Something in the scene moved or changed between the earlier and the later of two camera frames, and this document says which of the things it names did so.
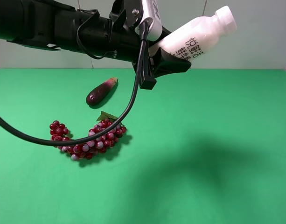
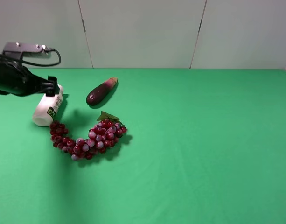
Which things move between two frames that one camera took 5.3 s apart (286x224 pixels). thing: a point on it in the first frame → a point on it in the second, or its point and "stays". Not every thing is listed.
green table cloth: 207,146 stays
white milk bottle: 190,38 → 44,115
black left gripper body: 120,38 → 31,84
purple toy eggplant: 98,93 stays
